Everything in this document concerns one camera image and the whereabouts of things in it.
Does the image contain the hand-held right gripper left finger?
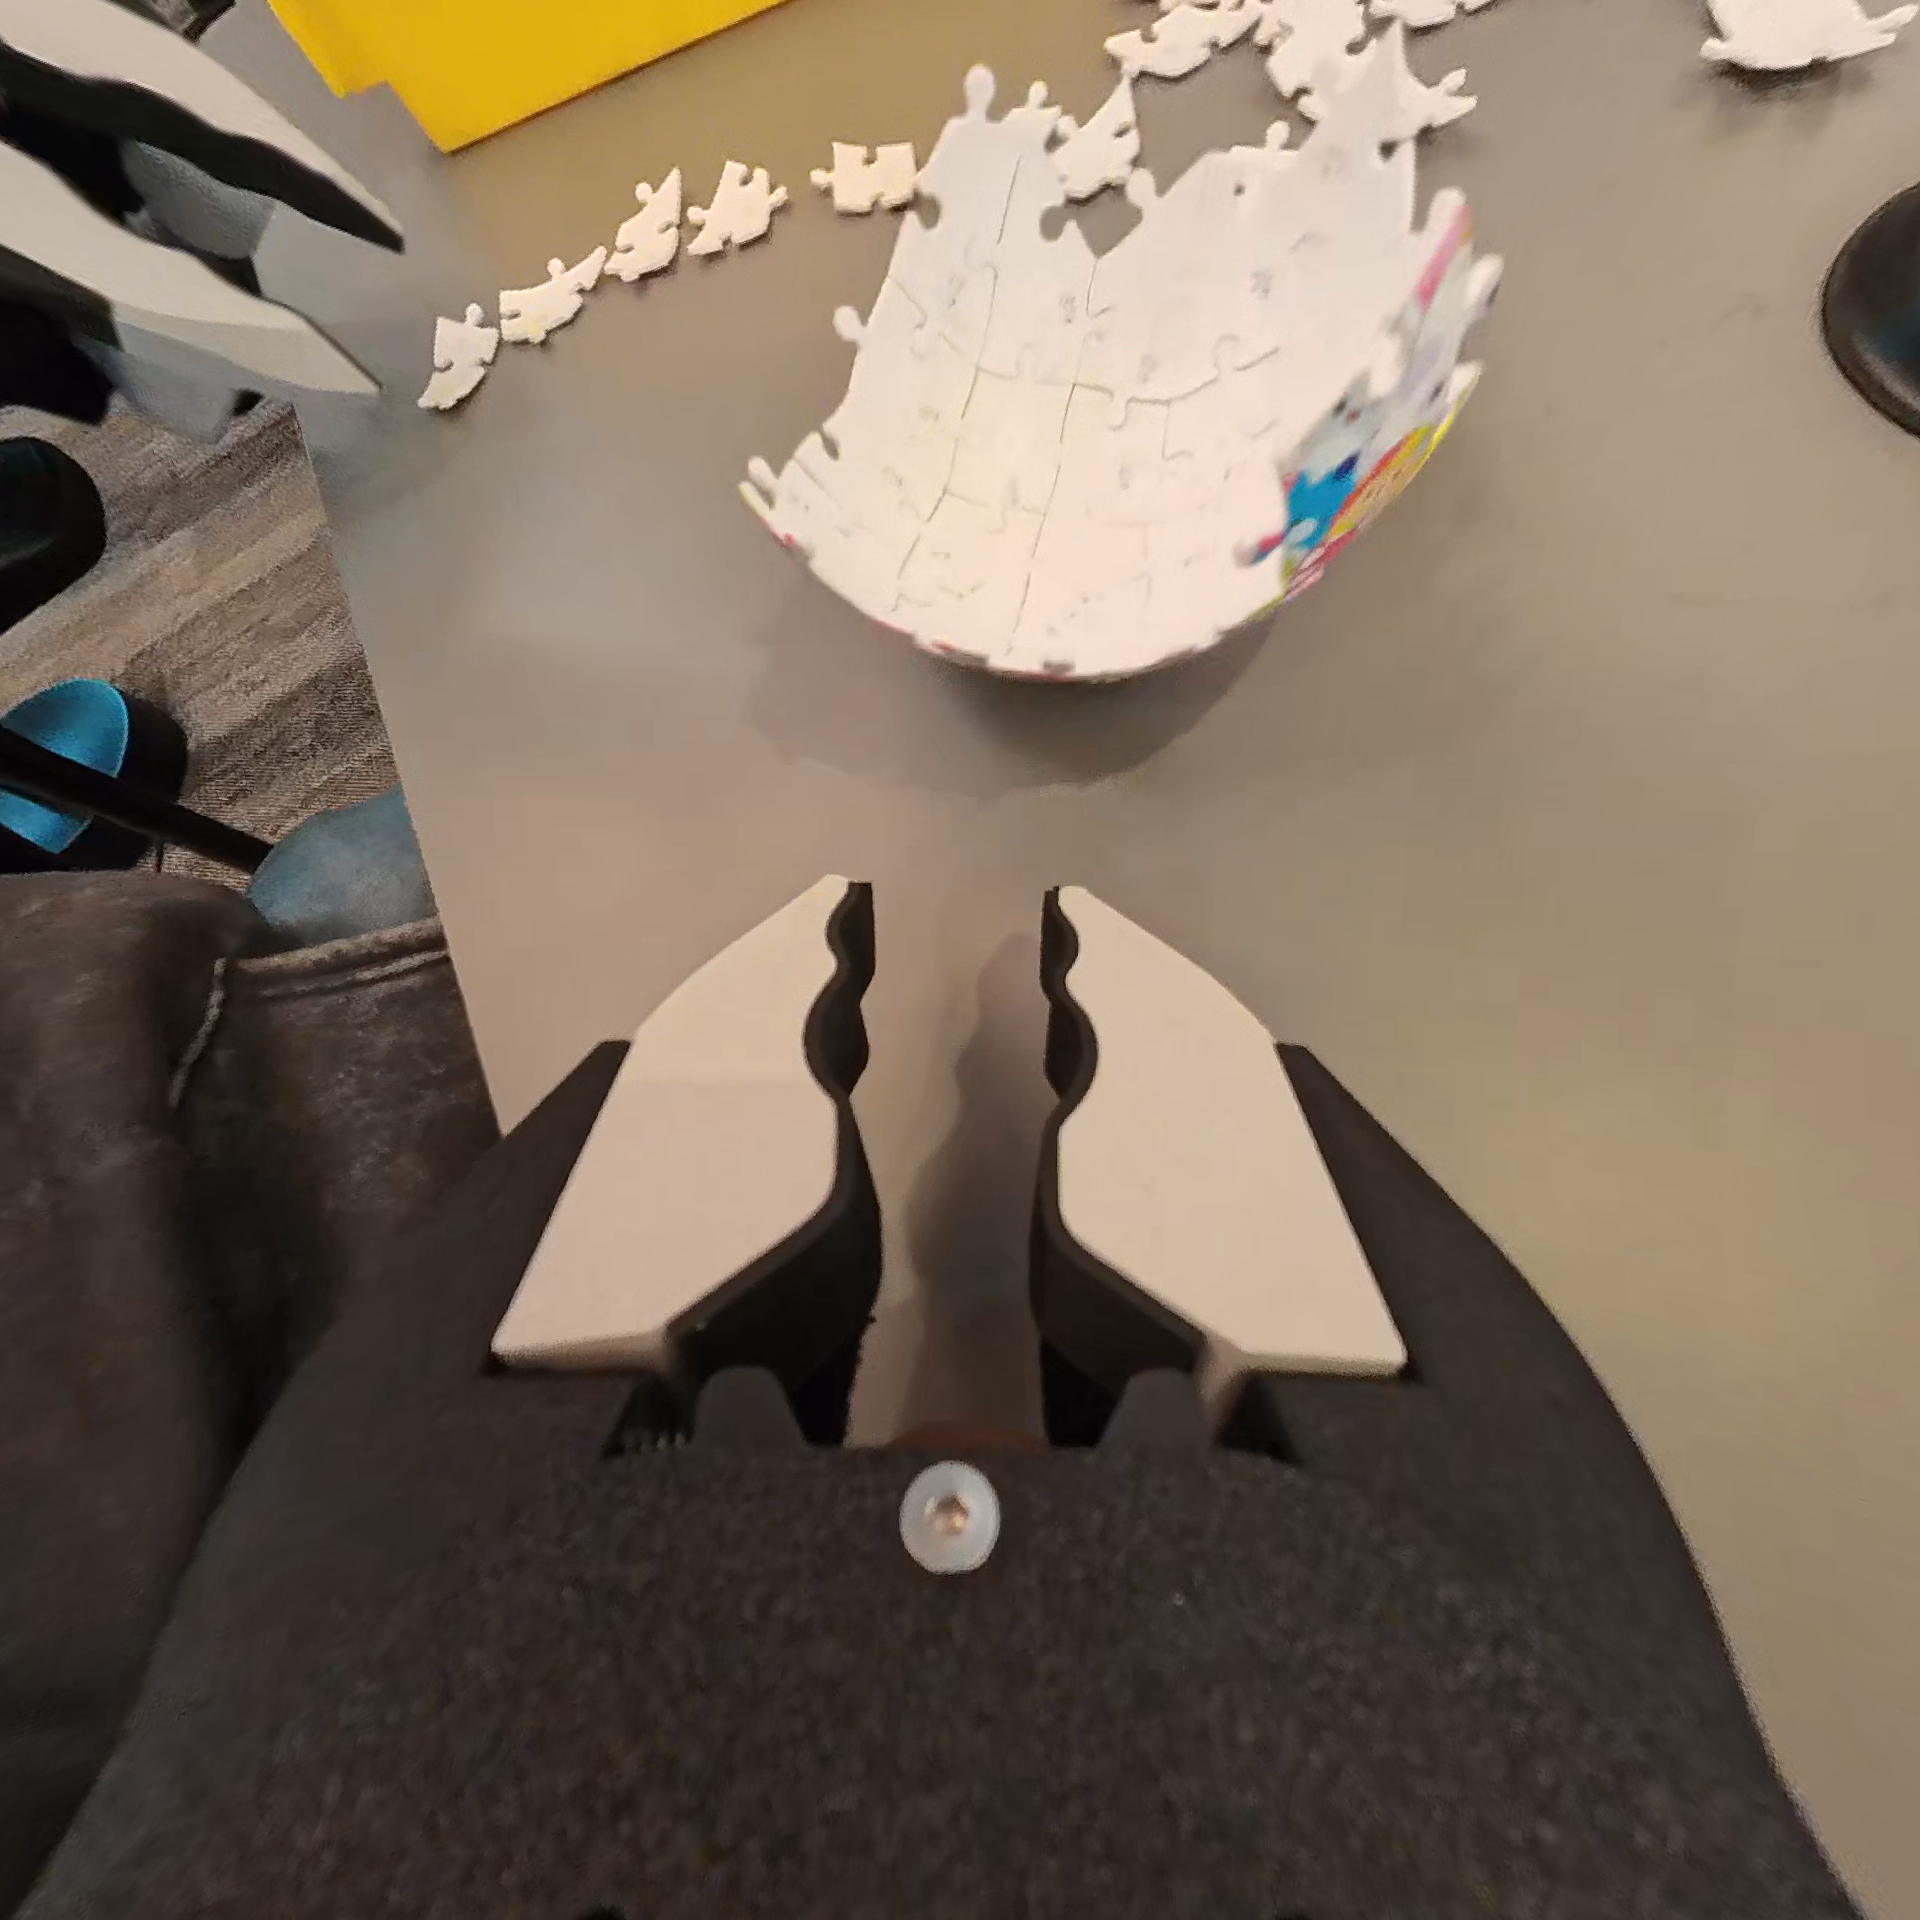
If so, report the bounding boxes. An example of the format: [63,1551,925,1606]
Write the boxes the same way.
[491,878,880,1450]

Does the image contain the partly built puzzle ball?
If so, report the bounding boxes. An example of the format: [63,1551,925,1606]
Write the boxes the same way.
[739,62,1505,686]

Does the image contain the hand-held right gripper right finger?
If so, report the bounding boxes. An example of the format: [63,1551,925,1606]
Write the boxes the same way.
[1032,885,1409,1450]

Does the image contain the row of white puzzle pieces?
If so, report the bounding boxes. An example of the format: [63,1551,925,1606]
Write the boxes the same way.
[415,143,922,417]

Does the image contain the joined white puzzle strip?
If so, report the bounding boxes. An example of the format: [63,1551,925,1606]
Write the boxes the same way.
[1696,0,1912,76]

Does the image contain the black ball stand ring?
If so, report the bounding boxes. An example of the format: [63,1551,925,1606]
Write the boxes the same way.
[1822,193,1920,404]

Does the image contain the yellow plastic bin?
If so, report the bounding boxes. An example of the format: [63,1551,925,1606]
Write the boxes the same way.
[269,0,799,156]

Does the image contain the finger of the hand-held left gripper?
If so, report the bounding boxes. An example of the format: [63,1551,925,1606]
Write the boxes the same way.
[0,0,407,252]
[0,143,383,401]

